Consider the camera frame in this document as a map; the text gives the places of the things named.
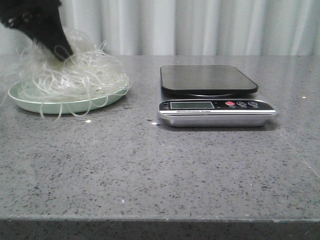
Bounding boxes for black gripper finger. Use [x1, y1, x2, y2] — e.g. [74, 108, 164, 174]
[0, 0, 73, 61]

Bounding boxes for translucent white vermicelli bundle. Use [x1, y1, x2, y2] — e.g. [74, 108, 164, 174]
[15, 29, 130, 121]

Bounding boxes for light green round plate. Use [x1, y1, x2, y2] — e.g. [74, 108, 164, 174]
[8, 81, 129, 115]

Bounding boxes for white pleated curtain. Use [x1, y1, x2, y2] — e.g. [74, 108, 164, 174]
[0, 0, 320, 56]

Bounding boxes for black silver kitchen scale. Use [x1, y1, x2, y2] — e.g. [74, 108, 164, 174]
[157, 65, 278, 127]

